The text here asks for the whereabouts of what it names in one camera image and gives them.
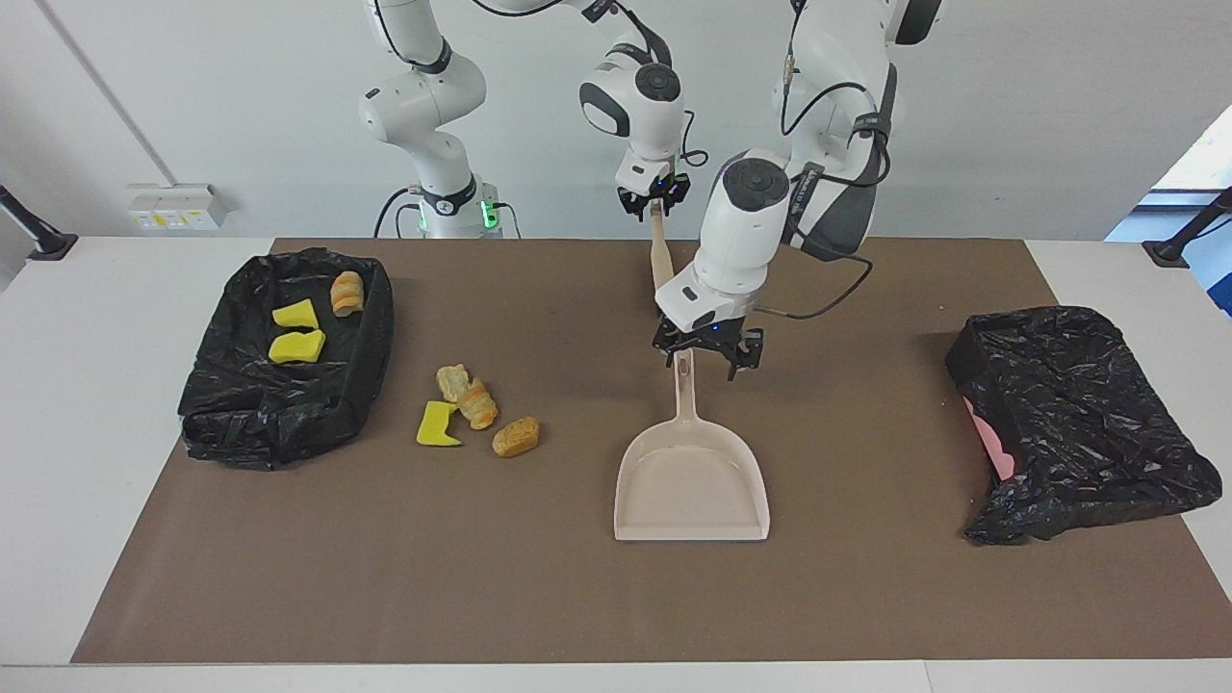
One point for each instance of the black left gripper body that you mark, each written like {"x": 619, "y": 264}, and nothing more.
{"x": 712, "y": 337}

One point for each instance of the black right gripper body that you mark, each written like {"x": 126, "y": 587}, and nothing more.
{"x": 664, "y": 188}

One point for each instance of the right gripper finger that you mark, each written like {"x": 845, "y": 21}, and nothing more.
{"x": 630, "y": 205}
{"x": 679, "y": 200}

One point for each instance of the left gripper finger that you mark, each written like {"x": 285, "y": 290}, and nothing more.
{"x": 667, "y": 354}
{"x": 753, "y": 348}

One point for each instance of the beige hand brush black bristles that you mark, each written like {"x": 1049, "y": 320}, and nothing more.
{"x": 660, "y": 260}

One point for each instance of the beige plastic dustpan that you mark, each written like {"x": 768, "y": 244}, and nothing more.
{"x": 688, "y": 491}

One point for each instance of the brown bread roll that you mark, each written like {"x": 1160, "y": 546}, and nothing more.
{"x": 516, "y": 438}

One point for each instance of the orange croissant pastry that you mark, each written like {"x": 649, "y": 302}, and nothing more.
{"x": 479, "y": 406}

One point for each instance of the pale cracker piece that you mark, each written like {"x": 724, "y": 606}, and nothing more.
{"x": 450, "y": 382}

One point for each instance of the yellow sponge with green side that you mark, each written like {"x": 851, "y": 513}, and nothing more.
{"x": 435, "y": 426}

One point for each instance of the pale bread chunk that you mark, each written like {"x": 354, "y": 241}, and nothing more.
{"x": 346, "y": 294}

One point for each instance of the yellow sponge wedge piece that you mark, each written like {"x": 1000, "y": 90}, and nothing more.
{"x": 294, "y": 315}

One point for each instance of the rounded yellow sponge chunk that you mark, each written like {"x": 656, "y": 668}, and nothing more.
{"x": 294, "y": 347}

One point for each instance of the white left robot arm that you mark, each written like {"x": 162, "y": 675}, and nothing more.
{"x": 746, "y": 231}

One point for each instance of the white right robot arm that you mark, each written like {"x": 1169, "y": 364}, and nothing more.
{"x": 423, "y": 96}

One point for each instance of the pink plastic bin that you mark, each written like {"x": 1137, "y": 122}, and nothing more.
{"x": 996, "y": 452}

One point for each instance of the right black-lined bin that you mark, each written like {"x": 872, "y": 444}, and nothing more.
{"x": 1088, "y": 423}

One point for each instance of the black-lined bin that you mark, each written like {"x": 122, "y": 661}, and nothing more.
{"x": 289, "y": 404}
{"x": 1088, "y": 423}

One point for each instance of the left black-lined bin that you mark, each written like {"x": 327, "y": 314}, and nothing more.
{"x": 289, "y": 404}

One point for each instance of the brown table mat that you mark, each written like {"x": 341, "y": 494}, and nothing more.
{"x": 616, "y": 606}

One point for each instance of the black clamp stand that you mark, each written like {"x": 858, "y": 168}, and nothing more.
{"x": 1169, "y": 253}
{"x": 53, "y": 245}

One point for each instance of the white wall socket box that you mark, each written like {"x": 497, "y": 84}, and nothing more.
{"x": 178, "y": 207}

